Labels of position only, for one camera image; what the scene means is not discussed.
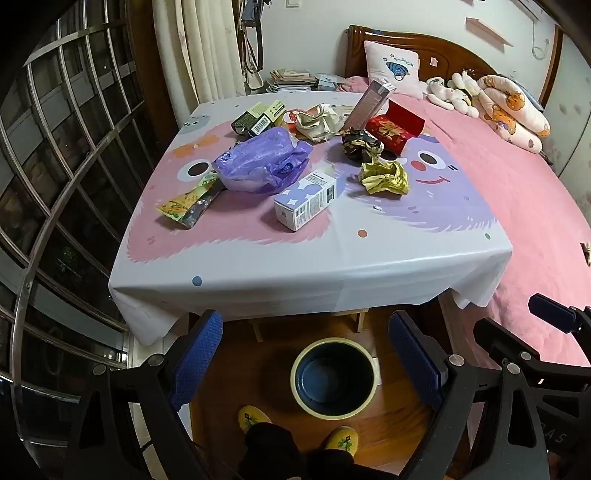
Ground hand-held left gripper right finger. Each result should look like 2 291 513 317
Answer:
388 310 550 480

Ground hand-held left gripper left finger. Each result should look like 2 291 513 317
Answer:
69 309 225 480

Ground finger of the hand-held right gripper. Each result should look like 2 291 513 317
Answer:
529 293 591 361
472 318 591 393

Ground dark blue round trash bin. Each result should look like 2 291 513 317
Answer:
291 337 376 419

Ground black gold wrapper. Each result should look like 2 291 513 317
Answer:
341 129 385 162

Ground red gold paper envelope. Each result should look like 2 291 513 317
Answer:
366 102 426 155

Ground pink drink carton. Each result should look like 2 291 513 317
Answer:
344 78 397 132

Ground wooden table legs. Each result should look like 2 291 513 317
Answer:
249 309 370 342

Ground pink bed blanket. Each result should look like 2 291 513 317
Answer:
344 76 591 370

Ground printed cartoon tablecloth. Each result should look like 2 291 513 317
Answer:
108 90 514 347

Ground yellow green snack wrapper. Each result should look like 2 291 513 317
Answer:
156 171 222 229

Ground white purple carton box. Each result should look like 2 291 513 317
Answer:
273 169 338 232

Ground yellow green crumpled wrapper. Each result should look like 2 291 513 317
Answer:
360 154 411 195

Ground pale wardrobe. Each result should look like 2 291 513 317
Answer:
551 28 591 208

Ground purple plastic bag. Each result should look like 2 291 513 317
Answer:
213 127 315 195

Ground rolled bear print quilt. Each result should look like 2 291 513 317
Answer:
475 75 552 153

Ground white plush toy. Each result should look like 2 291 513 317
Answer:
425 76 459 110
450 71 483 118

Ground yellow black barcode box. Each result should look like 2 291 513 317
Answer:
231 99 284 138

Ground metal window grille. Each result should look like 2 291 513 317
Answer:
0 18 158 462

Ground orange red snack packet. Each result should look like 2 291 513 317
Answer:
281 109 305 136

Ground crumpled white paper bag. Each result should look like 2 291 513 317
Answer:
293 104 349 141

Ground wooden bed headboard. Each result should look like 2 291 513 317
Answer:
346 25 564 107

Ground white cushion with fish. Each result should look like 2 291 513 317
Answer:
363 41 423 100

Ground stack of books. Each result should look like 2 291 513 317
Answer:
267 68 317 93

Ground cream curtain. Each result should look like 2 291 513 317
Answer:
152 0 245 130

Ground hanging handbags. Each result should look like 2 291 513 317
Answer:
238 0 266 88

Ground white wall cable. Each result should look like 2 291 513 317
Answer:
530 18 555 60

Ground pink wall shelf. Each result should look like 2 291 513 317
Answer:
465 17 515 48

